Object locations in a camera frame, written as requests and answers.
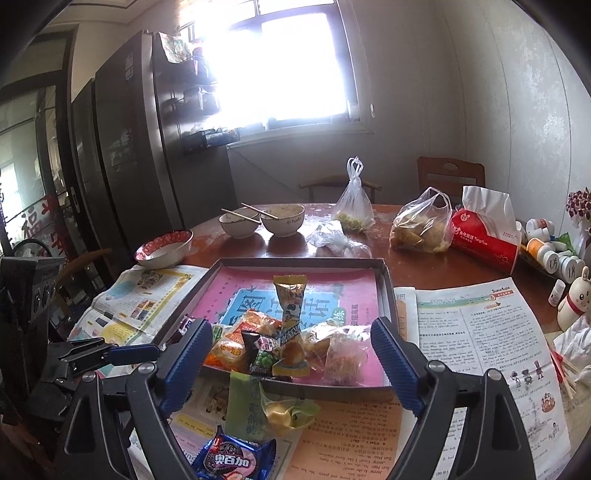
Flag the white ceramic bowl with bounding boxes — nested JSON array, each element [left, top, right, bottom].
[[260, 203, 306, 238], [219, 211, 262, 239]]

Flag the colourful picture newspaper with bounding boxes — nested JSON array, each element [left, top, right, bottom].
[[69, 264, 208, 347]]

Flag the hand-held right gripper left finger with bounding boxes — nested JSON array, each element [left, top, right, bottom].
[[65, 318, 213, 480]]

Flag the shallow dark cardboard box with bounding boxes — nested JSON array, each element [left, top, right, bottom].
[[152, 257, 398, 402]]

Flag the bundle of bamboo skewers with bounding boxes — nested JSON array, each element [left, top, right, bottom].
[[549, 346, 578, 402]]

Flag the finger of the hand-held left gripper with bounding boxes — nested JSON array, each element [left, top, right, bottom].
[[69, 344, 161, 377], [58, 338, 108, 365]]

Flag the red patterned bowl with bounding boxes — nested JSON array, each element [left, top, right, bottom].
[[135, 230, 194, 269]]

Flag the glass door red decorations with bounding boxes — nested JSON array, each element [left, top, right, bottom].
[[0, 69, 79, 259]]

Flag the orange bread packet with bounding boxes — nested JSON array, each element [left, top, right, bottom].
[[203, 309, 283, 372]]

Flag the pink printed workbook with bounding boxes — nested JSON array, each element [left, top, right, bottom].
[[191, 267, 391, 386]]

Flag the yellow cartoon snack packet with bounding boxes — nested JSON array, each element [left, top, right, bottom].
[[271, 274, 311, 377]]

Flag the white rabbit figurine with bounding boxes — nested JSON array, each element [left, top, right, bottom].
[[557, 267, 591, 330]]

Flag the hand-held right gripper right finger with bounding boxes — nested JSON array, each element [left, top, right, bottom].
[[370, 318, 536, 480]]

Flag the cluster of white medicine bottles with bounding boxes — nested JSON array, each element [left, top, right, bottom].
[[524, 217, 585, 282]]

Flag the white text newspaper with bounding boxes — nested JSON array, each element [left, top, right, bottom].
[[392, 277, 573, 480]]

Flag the dark refrigerator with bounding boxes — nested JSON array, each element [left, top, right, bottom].
[[69, 30, 236, 268]]

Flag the patterned cloth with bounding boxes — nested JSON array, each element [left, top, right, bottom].
[[157, 32, 190, 63]]

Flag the window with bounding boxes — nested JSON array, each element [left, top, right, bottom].
[[185, 0, 377, 139]]

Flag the clear shredded snack packet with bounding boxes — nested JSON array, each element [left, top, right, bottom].
[[323, 335, 370, 386]]

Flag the green yellow snack packet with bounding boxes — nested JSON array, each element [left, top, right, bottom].
[[225, 371, 321, 444]]

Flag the dark red flower ornament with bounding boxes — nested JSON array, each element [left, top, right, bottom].
[[566, 188, 591, 232]]

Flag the black green pea packet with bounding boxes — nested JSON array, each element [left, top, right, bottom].
[[241, 330, 283, 376]]

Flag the curved back wooden chair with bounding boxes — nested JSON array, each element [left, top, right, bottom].
[[298, 180, 383, 204]]

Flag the plastic bag of yellow food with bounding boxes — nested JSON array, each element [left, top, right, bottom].
[[389, 187, 454, 254]]

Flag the red tissue pack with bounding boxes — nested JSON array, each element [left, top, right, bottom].
[[450, 185, 522, 274]]

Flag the blue cookie packet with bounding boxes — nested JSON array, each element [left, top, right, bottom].
[[191, 425, 278, 480]]

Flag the crumpled white plastic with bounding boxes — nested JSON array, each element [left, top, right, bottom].
[[553, 316, 591, 370]]

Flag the tied clear plastic bag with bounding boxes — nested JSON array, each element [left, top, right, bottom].
[[331, 157, 376, 232]]

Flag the high back wooden chair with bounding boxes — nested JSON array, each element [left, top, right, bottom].
[[417, 157, 485, 206]]

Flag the crumpled clear plastic bag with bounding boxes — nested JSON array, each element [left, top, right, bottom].
[[305, 220, 372, 258]]

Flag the black side rack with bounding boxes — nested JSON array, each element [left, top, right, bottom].
[[178, 46, 241, 155]]

